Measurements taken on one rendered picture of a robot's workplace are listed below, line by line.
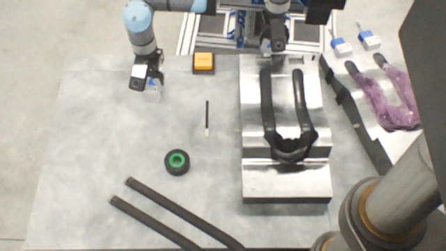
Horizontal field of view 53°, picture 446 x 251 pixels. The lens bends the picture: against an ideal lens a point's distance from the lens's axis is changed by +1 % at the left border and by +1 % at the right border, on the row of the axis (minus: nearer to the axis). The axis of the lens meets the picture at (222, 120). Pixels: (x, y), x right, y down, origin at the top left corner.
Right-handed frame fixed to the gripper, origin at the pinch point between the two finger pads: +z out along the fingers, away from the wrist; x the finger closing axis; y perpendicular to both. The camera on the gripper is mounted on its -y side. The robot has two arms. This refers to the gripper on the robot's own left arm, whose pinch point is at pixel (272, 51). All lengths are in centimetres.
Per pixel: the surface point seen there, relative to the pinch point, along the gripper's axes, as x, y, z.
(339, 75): -20.2, -14.1, -1.0
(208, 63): 23.0, -1.1, 0.9
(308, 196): 0, -55, -1
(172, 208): 39, -53, -3
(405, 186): 11, -82, -82
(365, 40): -32.2, -2.3, -3.5
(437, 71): 15, -81, -100
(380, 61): -36.1, -9.6, -0.4
